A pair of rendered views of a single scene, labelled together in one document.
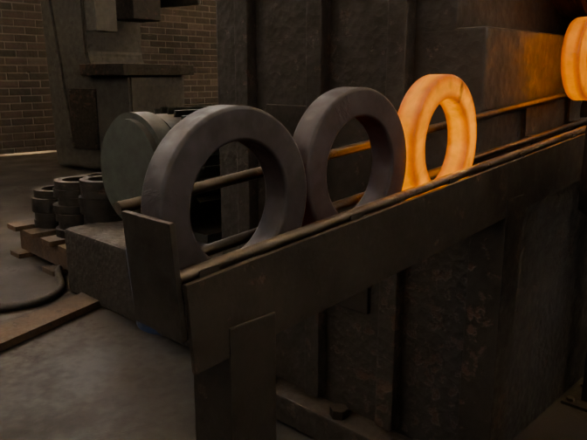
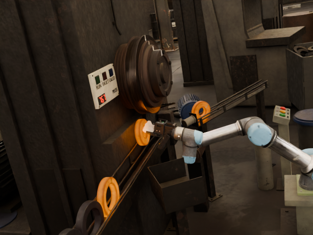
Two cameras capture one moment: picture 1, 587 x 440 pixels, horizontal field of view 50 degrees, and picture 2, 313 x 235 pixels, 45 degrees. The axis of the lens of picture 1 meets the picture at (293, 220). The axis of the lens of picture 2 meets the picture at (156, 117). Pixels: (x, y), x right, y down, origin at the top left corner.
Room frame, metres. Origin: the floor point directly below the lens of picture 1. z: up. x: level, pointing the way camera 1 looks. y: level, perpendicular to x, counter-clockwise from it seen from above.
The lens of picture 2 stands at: (-0.73, 0.14, 1.55)
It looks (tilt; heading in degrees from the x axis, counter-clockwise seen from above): 17 degrees down; 338
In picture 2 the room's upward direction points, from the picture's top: 10 degrees counter-clockwise
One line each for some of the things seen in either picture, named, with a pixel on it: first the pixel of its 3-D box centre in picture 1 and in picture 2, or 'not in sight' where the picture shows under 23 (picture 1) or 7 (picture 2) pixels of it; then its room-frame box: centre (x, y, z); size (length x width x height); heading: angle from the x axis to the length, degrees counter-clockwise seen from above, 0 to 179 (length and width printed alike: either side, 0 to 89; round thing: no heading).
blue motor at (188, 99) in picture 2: not in sight; (190, 108); (3.29, -1.96, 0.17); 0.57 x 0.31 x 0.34; 156
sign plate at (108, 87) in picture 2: not in sight; (105, 85); (1.21, -0.38, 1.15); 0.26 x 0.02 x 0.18; 136
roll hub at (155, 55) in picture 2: not in sight; (161, 73); (1.31, -0.77, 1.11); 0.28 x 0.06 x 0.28; 136
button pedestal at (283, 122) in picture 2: not in sight; (284, 148); (1.36, -1.70, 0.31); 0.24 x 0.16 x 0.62; 136
